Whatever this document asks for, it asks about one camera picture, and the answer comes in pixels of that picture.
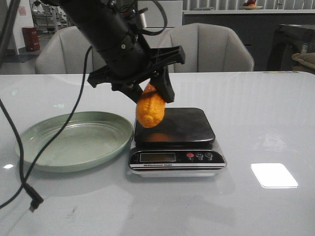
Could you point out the fruit plate on counter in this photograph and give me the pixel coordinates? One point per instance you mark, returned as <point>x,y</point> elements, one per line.
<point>250,5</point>

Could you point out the left grey upholstered chair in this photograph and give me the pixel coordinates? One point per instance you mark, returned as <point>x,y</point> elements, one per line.
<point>64,53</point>

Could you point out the beige cushion at right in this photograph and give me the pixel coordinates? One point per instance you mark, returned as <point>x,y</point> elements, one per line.
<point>304,62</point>

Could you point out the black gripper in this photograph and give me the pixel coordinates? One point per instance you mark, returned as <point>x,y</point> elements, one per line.
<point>129,60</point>

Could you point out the white drawer cabinet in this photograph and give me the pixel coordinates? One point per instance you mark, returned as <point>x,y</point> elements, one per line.
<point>154,21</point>

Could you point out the grey upholstered chair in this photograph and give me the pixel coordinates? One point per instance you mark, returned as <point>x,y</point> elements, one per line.
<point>208,48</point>
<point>64,53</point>

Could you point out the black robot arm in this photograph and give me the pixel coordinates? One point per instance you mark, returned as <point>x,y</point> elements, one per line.
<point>94,16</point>

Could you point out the orange corn cob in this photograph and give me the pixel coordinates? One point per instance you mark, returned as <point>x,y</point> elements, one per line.
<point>150,107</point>

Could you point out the red bin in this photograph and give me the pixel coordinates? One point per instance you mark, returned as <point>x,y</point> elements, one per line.
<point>31,39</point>

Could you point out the digital kitchen scale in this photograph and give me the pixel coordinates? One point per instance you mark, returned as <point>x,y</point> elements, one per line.
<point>182,145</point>

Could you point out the light green plate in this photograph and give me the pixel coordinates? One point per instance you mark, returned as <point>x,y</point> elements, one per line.
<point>88,140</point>

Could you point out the dark appliance at right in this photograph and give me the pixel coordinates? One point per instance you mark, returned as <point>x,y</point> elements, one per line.
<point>289,40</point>

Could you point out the dark grey counter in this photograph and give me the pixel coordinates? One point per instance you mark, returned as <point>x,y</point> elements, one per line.
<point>255,28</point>

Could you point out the right grey upholstered chair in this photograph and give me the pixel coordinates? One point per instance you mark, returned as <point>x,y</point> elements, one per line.
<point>208,48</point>

